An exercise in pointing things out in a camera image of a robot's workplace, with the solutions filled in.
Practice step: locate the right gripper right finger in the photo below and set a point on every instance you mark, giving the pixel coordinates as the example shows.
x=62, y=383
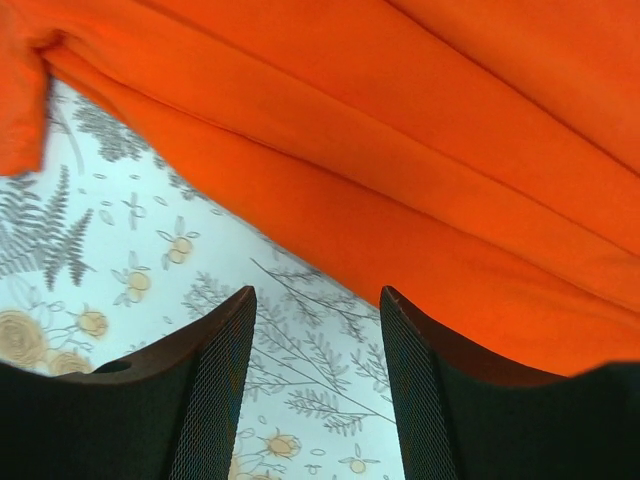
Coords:
x=465, y=412

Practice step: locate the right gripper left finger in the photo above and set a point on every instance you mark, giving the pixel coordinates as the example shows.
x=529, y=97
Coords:
x=167, y=411

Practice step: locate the orange t shirt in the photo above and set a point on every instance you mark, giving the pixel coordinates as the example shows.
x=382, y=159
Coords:
x=480, y=156

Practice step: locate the floral table mat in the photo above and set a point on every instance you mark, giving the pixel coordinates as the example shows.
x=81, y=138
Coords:
x=108, y=249

